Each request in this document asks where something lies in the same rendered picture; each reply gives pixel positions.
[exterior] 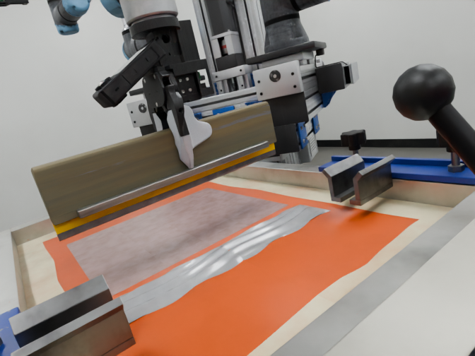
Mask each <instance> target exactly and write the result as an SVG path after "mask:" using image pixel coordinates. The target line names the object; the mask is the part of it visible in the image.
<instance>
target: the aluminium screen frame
mask: <svg viewBox="0 0 475 356"><path fill-rule="evenodd" d="M318 167H320V166H319V165H298V164H287V163H276V162H255V163H253V164H251V165H248V166H246V167H243V168H240V169H238V170H235V171H233V172H230V173H228V174H225V175H223V176H228V177H238V178H243V179H253V180H258V181H263V182H273V183H279V184H288V185H293V186H303V187H309V188H314V189H324V190H329V183H328V179H327V177H326V176H325V175H324V174H323V173H322V172H319V169H318ZM392 182H393V187H392V188H390V189H388V190H386V191H385V192H383V193H382V194H380V195H379V196H376V197H380V198H389V199H394V200H400V201H410V202H415V203H424V204H430V205H435V206H445V207H451V208H453V209H452V210H451V211H449V212H448V213H447V214H445V215H444V216H443V217H441V219H439V220H438V221H437V222H435V223H434V224H433V225H431V226H430V227H429V228H428V229H427V230H426V231H425V232H423V233H422V234H421V235H419V236H418V237H417V238H415V240H413V241H412V242H411V243H409V244H408V245H407V246H405V247H404V248H403V249H402V250H401V251H399V252H398V253H397V254H395V255H394V256H393V257H392V258H391V259H390V260H388V261H387V262H386V263H384V264H383V265H382V266H380V267H379V268H378V269H377V270H376V271H375V272H373V273H372V274H371V275H369V276H368V277H367V278H366V279H365V280H364V281H362V282H361V283H360V284H358V285H357V286H356V287H354V288H353V289H352V290H351V291H350V292H348V293H347V294H346V295H344V296H343V297H342V298H341V299H340V300H339V301H337V302H336V303H335V304H333V305H332V306H331V307H330V308H328V310H326V311H325V312H324V313H322V314H321V315H320V316H318V317H317V318H316V319H315V320H314V321H312V322H311V323H310V324H308V325H307V326H306V327H304V329H303V330H301V331H300V332H299V333H297V334H296V335H295V336H293V337H292V338H291V339H290V340H289V341H288V342H286V343H285V344H284V345H282V346H281V347H280V348H279V349H278V350H276V351H275V352H274V353H273V354H271V355H270V356H323V355H324V354H325V353H326V352H327V351H329V350H330V349H331V348H332V347H333V346H334V345H335V344H337V343H338V342H339V341H340V340H341V339H342V338H343V337H344V336H345V335H346V334H347V333H348V332H349V331H351V330H352V329H353V328H354V327H355V326H356V325H357V324H359V323H360V322H361V321H362V320H363V319H364V318H365V317H366V316H367V315H368V314H369V313H370V312H372V311H373V310H374V309H375V308H376V307H377V306H378V305H379V304H381V303H382V302H383V301H384V300H385V299H386V298H388V297H389V296H390V295H391V294H392V293H393V292H394V291H395V290H396V289H397V288H398V287H399V286H400V285H402V284H403V283H404V282H405V281H406V280H407V279H408V278H410V277H411V276H412V275H413V274H414V273H415V272H416V271H417V270H418V269H419V268H420V267H421V266H423V265H424V264H425V263H426V262H427V261H428V260H429V259H431V258H432V257H433V256H434V255H435V254H436V253H437V252H439V251H440V250H441V249H442V248H443V247H444V246H445V245H446V244H447V243H448V242H449V241H450V240H451V239H453V238H454V237H455V236H456V235H457V234H458V233H459V232H461V231H462V230H463V229H464V228H465V227H466V226H467V225H468V224H469V223H470V222H471V221H472V220H474V219H475V185H471V184H455V183H447V182H431V181H422V180H413V179H397V178H392ZM52 232H55V229H54V226H53V224H52V221H51V220H50V218H49V215H46V216H45V217H42V218H38V219H36V220H33V221H30V222H27V223H24V224H22V225H19V226H16V227H13V228H11V229H8V230H4V231H2V232H0V314H3V313H4V312H7V311H9V310H11V309H13V308H15V307H18V308H19V309H20V312H24V311H25V310H27V304H26V300H25V292H24V287H23V279H22V275H21V270H20V262H19V258H18V249H17V246H18V245H20V244H24V243H26V242H29V241H31V240H34V239H37V238H39V237H42V236H44V235H48V234H49V233H52Z"/></svg>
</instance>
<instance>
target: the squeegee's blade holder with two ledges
mask: <svg viewBox="0 0 475 356"><path fill-rule="evenodd" d="M268 147H269V142H268V141H262V142H260V143H256V144H254V145H252V146H249V147H246V148H243V149H241V150H237V151H235V152H233V153H229V154H227V155H224V156H221V157H219V158H216V159H214V160H210V161H208V162H205V163H202V164H200V165H197V166H194V168H192V169H187V170H183V171H181V172H178V173H175V174H172V175H170V176H167V177H164V178H162V179H159V180H156V181H154V182H151V183H148V184H145V185H143V186H139V187H137V188H135V189H132V190H129V191H125V192H124V193H121V194H118V195H116V196H112V197H110V198H106V199H105V200H102V201H98V202H97V203H93V204H90V205H89V206H85V207H83V208H79V209H77V210H76V211H77V213H78V216H79V218H84V217H87V216H89V215H92V214H95V213H98V212H100V211H102V210H105V209H108V208H111V207H113V206H116V205H118V204H121V203H124V202H126V201H129V200H132V199H133V198H137V197H139V196H142V195H144V194H147V193H150V192H152V191H155V190H157V189H160V188H163V187H165V186H168V185H170V184H174V183H175V182H179V181H181V180H183V179H186V178H189V177H192V176H194V175H196V174H199V173H202V172H205V171H207V170H210V169H212V168H215V167H217V166H220V165H223V164H226V163H227V162H231V161H233V160H236V159H238V158H241V157H244V156H246V155H249V154H251V153H254V152H257V151H259V150H262V149H264V148H268Z"/></svg>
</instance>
